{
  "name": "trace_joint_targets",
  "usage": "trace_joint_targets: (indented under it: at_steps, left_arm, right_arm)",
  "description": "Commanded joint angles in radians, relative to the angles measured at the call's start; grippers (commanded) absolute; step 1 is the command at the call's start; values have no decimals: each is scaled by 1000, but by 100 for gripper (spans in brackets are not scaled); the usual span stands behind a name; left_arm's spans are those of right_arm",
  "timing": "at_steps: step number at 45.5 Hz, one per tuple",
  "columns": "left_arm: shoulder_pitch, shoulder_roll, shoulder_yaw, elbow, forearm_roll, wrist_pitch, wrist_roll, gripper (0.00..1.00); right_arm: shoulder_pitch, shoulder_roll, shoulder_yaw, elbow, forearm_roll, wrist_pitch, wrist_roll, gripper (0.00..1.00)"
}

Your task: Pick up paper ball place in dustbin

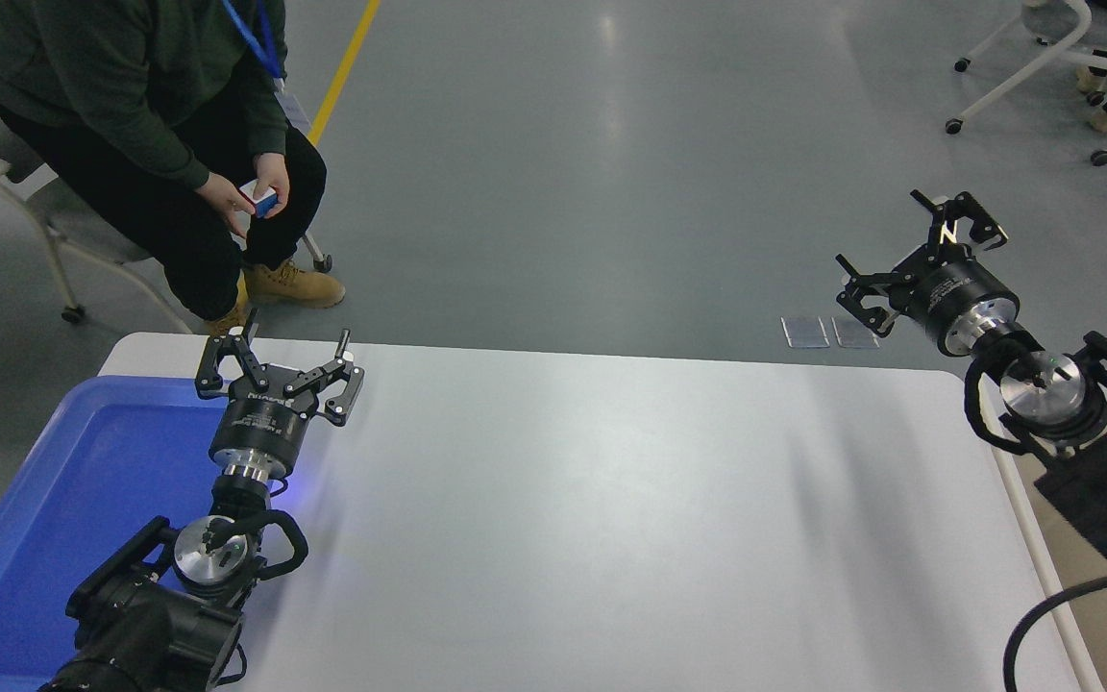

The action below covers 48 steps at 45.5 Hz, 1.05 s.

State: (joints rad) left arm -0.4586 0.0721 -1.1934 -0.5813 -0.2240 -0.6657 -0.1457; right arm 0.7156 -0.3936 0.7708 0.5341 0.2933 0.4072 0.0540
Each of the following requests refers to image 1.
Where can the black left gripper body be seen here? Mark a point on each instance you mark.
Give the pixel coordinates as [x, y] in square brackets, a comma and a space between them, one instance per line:
[260, 432]

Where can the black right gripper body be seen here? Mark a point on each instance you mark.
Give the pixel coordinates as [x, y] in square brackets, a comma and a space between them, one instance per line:
[955, 288]

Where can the multicoloured puzzle cube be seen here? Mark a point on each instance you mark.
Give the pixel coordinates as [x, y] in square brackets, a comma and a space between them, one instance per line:
[263, 204]

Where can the person's left forearm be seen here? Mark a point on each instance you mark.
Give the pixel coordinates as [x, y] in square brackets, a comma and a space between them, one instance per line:
[270, 125]

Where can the person's right forearm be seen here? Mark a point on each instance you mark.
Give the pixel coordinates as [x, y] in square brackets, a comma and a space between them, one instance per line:
[164, 154]

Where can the person's right hand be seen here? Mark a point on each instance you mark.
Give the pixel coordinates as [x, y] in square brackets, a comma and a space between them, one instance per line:
[227, 197]

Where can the person's left hand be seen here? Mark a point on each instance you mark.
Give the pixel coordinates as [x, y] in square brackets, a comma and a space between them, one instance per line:
[275, 173]

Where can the clear floor plate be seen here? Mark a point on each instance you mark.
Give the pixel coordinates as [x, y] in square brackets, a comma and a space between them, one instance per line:
[851, 338]
[805, 333]

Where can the blue plastic tray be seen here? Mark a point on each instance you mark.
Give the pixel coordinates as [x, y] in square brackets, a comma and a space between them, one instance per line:
[63, 500]

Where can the white id badge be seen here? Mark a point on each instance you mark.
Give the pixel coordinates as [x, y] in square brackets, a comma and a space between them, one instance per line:
[294, 111]

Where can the seated person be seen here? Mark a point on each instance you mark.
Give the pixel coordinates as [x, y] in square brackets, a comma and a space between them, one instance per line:
[111, 67]

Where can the large pale bin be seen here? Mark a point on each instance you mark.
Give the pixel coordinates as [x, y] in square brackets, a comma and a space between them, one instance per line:
[1092, 615]

